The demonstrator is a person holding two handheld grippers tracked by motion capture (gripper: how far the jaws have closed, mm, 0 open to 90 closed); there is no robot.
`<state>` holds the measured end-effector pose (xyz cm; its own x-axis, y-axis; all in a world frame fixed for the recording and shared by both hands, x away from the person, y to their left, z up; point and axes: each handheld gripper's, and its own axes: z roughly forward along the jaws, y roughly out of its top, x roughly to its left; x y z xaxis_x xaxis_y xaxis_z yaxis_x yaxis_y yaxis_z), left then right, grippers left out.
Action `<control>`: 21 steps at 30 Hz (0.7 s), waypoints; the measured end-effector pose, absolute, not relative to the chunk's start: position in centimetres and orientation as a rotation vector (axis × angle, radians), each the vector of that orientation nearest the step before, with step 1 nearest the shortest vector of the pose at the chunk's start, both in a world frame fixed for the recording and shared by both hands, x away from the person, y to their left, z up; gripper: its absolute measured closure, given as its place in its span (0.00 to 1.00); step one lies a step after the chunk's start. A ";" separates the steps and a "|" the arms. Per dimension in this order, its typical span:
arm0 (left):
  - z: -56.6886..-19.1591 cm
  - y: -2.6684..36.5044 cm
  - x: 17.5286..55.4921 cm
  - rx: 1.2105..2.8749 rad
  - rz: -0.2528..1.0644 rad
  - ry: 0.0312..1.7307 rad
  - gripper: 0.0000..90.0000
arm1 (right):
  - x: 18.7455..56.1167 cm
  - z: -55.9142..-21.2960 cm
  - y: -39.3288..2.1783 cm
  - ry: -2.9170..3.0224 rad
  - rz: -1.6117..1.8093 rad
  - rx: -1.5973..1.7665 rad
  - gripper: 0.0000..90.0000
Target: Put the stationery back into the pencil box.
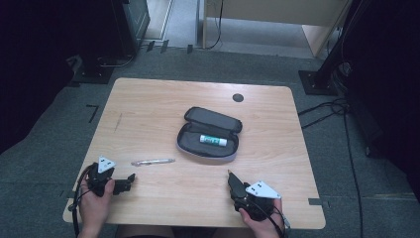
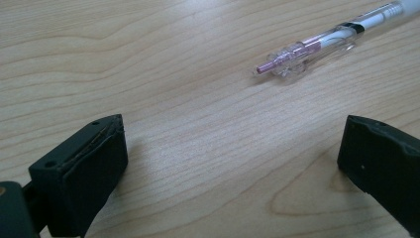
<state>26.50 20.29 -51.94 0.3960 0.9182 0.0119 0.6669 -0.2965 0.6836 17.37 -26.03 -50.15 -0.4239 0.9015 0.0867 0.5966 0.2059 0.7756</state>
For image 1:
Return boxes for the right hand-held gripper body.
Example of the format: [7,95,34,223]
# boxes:
[233,179,282,222]

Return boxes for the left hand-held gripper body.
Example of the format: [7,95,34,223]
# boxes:
[85,156,117,198]

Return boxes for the white glue stick green label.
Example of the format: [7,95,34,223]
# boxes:
[199,134,229,148]

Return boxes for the dark grey zip pencil case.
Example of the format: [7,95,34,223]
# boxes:
[175,106,244,163]

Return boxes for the person's right hand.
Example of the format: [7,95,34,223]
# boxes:
[239,197,286,237]

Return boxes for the person's left hand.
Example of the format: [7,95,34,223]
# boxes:
[78,178,116,234]

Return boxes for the clear silver pen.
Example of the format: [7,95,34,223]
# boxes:
[131,157,176,168]

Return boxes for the person's legs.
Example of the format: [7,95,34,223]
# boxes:
[115,224,262,238]

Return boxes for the dark curtain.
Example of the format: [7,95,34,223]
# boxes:
[0,0,82,156]
[341,0,420,202]

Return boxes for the black metal stand with base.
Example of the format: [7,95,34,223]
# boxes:
[298,0,365,97]

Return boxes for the black cabinet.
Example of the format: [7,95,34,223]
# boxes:
[70,0,152,85]

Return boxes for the light wooden furniture panel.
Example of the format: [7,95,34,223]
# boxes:
[201,0,353,59]

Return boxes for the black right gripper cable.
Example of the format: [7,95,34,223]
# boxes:
[246,197,292,238]

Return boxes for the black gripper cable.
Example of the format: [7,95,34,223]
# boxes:
[246,197,292,238]
[67,163,100,238]

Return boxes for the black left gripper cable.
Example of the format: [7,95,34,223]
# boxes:
[67,163,100,238]

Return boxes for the black floor cable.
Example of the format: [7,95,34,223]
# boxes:
[296,97,366,238]

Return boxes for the grey looped floor cable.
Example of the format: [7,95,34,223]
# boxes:
[96,53,137,69]

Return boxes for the black hanging cable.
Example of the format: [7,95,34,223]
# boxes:
[205,0,225,52]

